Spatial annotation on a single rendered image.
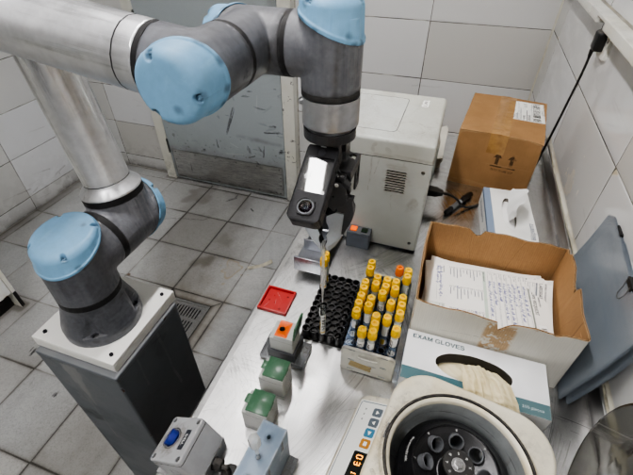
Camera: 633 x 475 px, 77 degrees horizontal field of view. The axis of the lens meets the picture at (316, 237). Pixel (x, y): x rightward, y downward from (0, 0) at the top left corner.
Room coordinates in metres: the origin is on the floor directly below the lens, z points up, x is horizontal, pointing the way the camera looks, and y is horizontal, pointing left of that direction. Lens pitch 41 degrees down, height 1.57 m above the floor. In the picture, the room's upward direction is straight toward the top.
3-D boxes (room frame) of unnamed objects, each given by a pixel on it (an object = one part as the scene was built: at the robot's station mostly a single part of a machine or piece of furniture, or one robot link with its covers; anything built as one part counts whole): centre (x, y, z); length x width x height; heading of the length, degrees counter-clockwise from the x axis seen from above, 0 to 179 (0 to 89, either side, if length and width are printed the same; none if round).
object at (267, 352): (0.45, 0.06, 0.89); 0.09 x 0.05 x 0.04; 71
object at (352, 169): (0.51, -0.02, 1.28); 0.09 x 0.08 x 0.12; 162
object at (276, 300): (0.59, 0.09, 0.88); 0.07 x 0.07 x 0.01; 71
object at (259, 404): (0.32, 0.09, 0.91); 0.05 x 0.04 x 0.07; 71
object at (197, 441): (0.25, 0.18, 0.92); 0.13 x 0.07 x 0.08; 71
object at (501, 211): (0.84, -0.51, 0.94); 0.22 x 0.12 x 0.13; 165
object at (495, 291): (0.54, -0.35, 0.95); 0.29 x 0.25 x 0.15; 71
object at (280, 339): (0.45, 0.06, 0.92); 0.05 x 0.04 x 0.06; 71
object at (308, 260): (0.76, -0.01, 0.92); 0.21 x 0.07 x 0.05; 161
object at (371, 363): (0.50, -0.13, 0.91); 0.20 x 0.10 x 0.07; 161
